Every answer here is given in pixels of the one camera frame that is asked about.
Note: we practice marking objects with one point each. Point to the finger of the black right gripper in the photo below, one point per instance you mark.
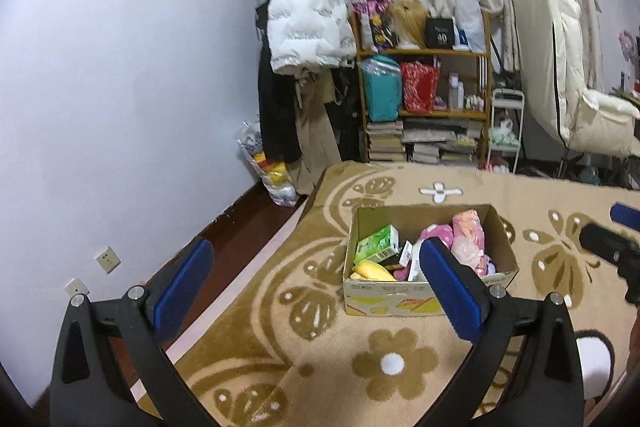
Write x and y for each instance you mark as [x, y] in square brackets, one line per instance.
[625, 215]
[608, 245]

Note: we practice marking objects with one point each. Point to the green tissue pack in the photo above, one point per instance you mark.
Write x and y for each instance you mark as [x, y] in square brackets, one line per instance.
[378, 246]

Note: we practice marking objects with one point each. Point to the black hanging coat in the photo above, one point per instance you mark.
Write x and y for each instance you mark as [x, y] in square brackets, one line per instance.
[276, 99]

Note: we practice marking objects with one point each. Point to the beige brown patterned rug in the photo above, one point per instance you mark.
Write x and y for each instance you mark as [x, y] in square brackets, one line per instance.
[289, 351]

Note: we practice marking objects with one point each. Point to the open cardboard box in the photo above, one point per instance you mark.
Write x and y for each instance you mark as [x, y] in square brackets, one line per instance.
[430, 286]

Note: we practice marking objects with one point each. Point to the lower white wall socket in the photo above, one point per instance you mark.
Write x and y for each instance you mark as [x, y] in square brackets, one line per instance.
[76, 287]

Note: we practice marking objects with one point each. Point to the beige hanging coat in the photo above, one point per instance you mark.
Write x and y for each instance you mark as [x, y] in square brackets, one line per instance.
[316, 138]

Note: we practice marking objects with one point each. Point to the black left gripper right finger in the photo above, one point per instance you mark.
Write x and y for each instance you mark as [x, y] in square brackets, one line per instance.
[545, 388]

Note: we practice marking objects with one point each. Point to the teal bag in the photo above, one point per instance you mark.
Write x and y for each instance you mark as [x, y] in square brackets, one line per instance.
[382, 87]

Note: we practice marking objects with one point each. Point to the clear bag of toys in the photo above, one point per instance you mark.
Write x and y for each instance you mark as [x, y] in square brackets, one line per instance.
[274, 174]

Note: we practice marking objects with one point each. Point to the white wall socket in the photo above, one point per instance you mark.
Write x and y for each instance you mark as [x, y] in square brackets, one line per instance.
[76, 287]
[107, 260]

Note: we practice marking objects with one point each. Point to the yellow plush toy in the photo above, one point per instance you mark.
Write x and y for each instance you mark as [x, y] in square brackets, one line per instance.
[367, 270]

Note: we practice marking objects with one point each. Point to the pink plastic pack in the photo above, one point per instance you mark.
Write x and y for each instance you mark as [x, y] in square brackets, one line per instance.
[468, 246]

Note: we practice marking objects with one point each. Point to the pink plush bear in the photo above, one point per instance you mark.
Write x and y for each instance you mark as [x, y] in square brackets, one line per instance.
[442, 232]

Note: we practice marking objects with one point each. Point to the white metal cart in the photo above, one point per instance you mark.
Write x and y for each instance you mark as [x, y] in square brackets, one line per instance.
[505, 130]

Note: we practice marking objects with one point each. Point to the blonde wig head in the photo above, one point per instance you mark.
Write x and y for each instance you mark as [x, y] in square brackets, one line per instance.
[409, 23]

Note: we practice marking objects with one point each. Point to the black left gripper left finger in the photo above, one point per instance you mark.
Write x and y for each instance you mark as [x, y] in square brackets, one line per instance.
[87, 387]

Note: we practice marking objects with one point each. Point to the white puffer jacket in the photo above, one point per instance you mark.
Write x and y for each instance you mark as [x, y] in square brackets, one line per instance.
[309, 36]

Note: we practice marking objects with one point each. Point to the white chair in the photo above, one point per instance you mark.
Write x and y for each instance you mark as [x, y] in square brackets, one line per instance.
[554, 82]

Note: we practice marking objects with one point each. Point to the stack of books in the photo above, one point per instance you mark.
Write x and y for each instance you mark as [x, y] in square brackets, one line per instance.
[384, 141]

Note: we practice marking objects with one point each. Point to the red patterned bag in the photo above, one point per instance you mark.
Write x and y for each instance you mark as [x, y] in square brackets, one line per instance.
[419, 85]

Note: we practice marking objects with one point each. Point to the upper white wall socket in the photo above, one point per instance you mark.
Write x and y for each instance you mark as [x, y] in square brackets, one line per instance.
[107, 260]

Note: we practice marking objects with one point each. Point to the black box marked 40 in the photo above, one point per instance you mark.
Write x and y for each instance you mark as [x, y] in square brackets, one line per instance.
[439, 33]

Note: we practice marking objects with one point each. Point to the wooden shelf unit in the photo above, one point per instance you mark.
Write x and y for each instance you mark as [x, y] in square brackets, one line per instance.
[457, 96]

